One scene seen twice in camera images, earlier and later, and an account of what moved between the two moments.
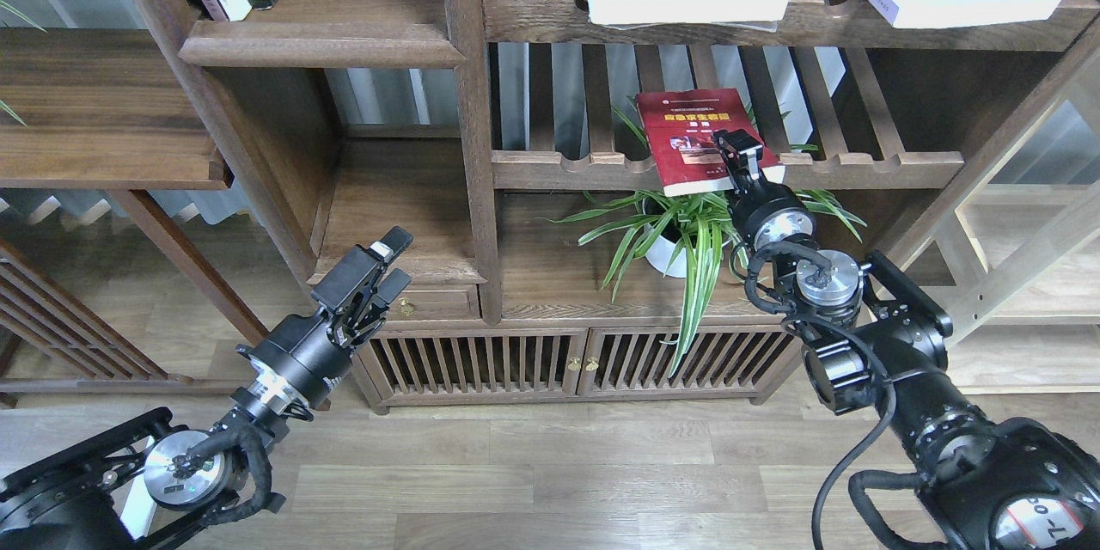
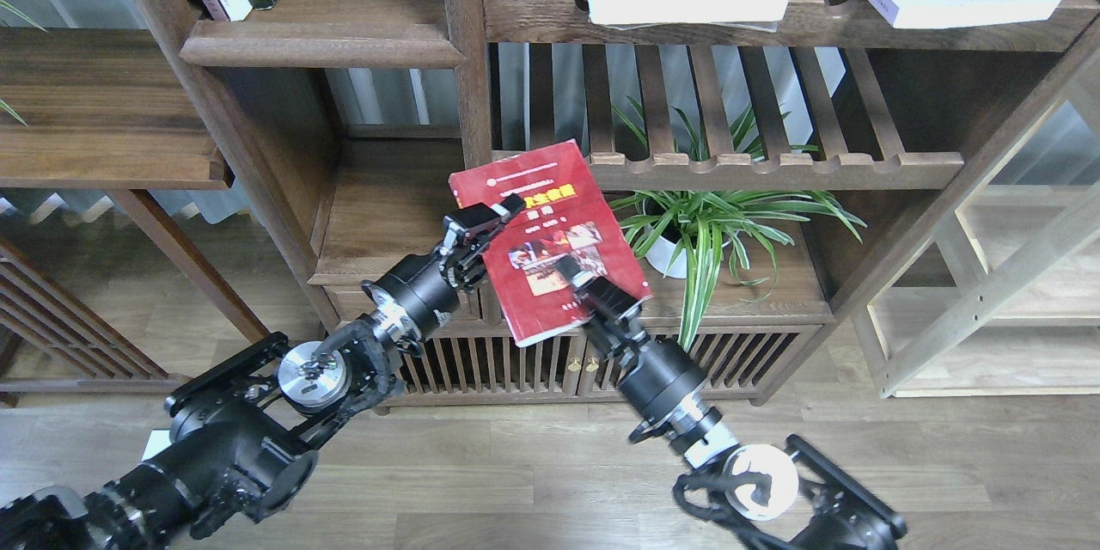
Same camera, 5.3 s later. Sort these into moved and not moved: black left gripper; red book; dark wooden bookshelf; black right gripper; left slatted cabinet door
Moved: black left gripper; black right gripper; red book
Not moved: left slatted cabinet door; dark wooden bookshelf
